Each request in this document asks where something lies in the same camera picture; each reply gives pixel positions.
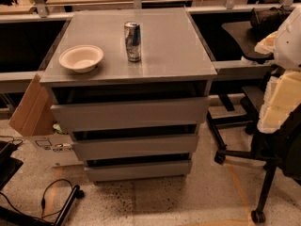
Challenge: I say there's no brown cardboard box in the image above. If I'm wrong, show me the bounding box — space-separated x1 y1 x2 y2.
8 75 82 167

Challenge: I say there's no black VR headset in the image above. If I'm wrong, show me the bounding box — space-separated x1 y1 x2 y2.
250 7 291 33

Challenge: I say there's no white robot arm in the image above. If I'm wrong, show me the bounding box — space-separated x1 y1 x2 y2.
255 8 301 134

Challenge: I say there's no silver blue drink can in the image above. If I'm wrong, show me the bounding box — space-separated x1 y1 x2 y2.
124 21 141 62

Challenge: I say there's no white paper bowl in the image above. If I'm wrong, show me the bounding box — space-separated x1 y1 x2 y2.
59 45 103 73

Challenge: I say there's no grey top drawer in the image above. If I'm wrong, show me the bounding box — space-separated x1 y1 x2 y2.
51 97 210 132

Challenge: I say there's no black office chair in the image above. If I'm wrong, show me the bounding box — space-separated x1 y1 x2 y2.
207 86 301 223

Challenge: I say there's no black cable on floor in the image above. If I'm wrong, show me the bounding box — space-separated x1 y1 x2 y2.
0 178 73 221

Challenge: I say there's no grey bottom drawer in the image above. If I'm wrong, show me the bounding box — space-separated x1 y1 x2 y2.
85 160 192 182

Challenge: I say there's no grey drawer cabinet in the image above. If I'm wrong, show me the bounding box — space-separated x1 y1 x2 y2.
40 8 216 168

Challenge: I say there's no black equipment at left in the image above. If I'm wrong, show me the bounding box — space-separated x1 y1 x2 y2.
0 141 23 190

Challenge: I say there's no grey drawer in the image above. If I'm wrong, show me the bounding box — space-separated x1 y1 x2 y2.
72 134 198 160
51 97 210 132
85 160 192 182

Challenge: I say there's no black stand base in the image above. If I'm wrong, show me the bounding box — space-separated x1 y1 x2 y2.
0 185 85 226

